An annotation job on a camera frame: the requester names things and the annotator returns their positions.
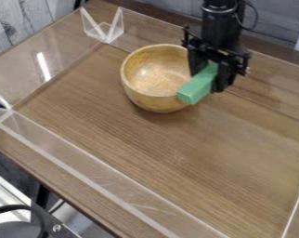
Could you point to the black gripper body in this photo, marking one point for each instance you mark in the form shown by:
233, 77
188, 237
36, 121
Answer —
216, 36

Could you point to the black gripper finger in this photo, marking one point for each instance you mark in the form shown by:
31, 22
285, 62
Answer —
225, 77
197, 61

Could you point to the green rectangular block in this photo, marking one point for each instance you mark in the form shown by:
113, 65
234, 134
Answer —
197, 87

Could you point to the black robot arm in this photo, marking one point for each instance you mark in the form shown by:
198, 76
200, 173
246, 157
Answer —
221, 3

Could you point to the brown wooden bowl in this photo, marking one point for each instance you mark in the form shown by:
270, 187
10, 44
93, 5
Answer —
153, 72

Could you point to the black table leg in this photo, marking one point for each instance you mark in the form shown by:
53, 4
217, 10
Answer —
42, 196

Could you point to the black metal clamp plate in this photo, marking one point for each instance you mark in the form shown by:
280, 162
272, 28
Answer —
50, 227

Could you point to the clear acrylic corner bracket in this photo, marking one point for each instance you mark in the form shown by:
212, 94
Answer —
104, 32

